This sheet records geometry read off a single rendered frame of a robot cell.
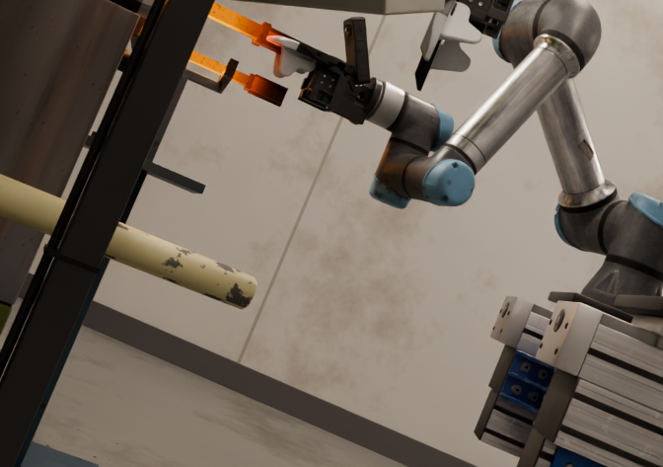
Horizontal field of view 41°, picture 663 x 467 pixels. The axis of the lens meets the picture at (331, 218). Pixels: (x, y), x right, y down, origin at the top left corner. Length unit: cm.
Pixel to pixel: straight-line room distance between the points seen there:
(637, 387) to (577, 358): 8
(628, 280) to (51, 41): 108
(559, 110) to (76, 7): 91
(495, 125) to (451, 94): 269
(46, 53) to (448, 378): 308
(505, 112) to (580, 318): 44
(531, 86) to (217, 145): 280
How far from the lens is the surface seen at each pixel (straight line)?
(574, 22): 160
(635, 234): 175
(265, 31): 149
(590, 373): 120
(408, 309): 408
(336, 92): 151
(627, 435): 122
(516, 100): 152
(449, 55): 113
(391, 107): 154
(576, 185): 182
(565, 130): 177
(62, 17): 132
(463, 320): 410
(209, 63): 205
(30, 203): 107
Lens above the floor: 69
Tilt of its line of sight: 3 degrees up
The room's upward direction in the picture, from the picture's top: 23 degrees clockwise
